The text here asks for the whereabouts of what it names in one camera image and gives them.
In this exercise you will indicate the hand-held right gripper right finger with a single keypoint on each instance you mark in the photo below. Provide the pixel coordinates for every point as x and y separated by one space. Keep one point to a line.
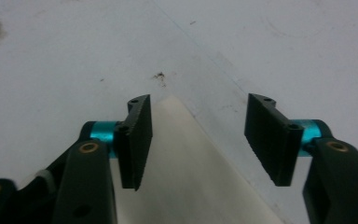
273 140

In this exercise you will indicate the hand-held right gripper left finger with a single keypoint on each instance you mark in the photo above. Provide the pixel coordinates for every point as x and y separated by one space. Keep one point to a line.
135 143

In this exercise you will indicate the white tank top black trim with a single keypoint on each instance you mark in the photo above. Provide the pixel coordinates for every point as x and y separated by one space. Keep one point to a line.
183 174

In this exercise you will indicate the pale blue-white table mat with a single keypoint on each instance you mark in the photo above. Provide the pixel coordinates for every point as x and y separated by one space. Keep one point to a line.
74 46

